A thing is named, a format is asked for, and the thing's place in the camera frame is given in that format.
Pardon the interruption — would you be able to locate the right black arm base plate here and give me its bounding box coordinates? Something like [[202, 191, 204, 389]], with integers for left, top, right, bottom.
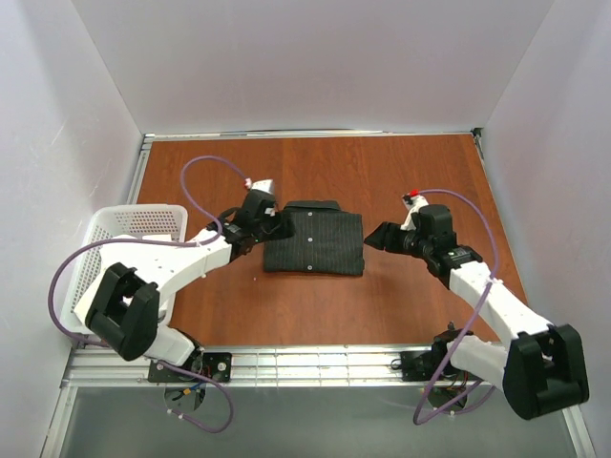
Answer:
[[390, 350, 442, 382]]

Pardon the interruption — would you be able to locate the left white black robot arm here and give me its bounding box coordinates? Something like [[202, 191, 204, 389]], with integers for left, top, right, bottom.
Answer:
[[75, 210, 295, 367]]

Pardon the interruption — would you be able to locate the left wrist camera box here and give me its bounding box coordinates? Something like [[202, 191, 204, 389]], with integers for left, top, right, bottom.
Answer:
[[236, 178, 277, 227]]

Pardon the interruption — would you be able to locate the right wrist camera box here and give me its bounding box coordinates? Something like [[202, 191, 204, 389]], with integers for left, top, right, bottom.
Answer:
[[400, 192, 456, 244]]

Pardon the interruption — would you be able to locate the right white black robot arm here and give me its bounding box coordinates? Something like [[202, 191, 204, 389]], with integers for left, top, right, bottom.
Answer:
[[364, 222, 589, 420]]

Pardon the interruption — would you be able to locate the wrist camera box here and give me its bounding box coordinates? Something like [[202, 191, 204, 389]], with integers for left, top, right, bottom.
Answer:
[[400, 192, 456, 244], [236, 178, 277, 227]]

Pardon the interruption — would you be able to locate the white shirt in basket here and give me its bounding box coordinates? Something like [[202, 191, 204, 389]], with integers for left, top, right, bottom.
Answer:
[[74, 235, 175, 324]]

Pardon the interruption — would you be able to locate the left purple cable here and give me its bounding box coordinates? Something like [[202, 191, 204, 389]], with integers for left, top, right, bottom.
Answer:
[[48, 156, 235, 433]]

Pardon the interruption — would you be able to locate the aluminium front frame rail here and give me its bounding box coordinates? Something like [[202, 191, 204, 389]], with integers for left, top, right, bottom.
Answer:
[[42, 345, 595, 457]]

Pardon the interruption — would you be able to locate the dark pinstriped long sleeve shirt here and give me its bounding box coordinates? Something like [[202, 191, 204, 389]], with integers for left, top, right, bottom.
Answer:
[[263, 200, 365, 277]]

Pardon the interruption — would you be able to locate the white plastic laundry basket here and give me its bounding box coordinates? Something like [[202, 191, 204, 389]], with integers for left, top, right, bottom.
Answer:
[[57, 203, 188, 335]]

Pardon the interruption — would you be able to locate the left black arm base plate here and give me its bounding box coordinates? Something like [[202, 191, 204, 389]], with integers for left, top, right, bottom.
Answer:
[[147, 352, 233, 383]]

